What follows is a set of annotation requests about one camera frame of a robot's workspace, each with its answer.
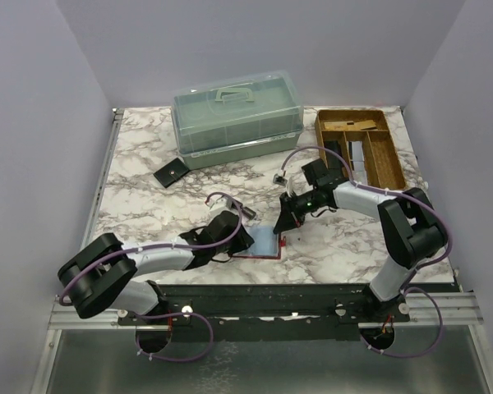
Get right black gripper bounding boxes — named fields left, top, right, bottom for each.
left=274, top=188, right=321, bottom=233

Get red card holder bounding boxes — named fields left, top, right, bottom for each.
left=233, top=235, right=287, bottom=260

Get light blue card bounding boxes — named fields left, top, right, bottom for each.
left=246, top=225, right=279, bottom=258

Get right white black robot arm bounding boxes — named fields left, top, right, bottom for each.
left=273, top=159, right=450, bottom=322

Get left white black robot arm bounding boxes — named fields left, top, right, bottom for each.
left=58, top=210, right=255, bottom=324

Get white cards in tray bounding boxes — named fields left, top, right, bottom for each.
left=348, top=141, right=368, bottom=185

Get black items in tray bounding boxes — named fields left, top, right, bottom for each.
left=322, top=140, right=346, bottom=172

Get green plastic storage box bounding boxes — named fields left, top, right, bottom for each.
left=172, top=71, right=304, bottom=170

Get brown woven organizer tray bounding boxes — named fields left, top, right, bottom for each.
left=315, top=109, right=407, bottom=190

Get brown cardboard piece in tray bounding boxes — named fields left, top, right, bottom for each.
left=323, top=120, right=377, bottom=131

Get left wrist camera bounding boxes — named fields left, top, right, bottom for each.
left=205, top=196, right=256, bottom=220

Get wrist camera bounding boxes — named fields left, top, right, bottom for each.
left=205, top=196, right=256, bottom=220
left=273, top=169, right=297, bottom=198

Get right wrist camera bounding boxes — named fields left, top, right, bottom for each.
left=273, top=169, right=297, bottom=198

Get black mounting base rail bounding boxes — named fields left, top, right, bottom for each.
left=117, top=284, right=409, bottom=343

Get aluminium frame rail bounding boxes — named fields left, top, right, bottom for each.
left=58, top=108, right=168, bottom=319

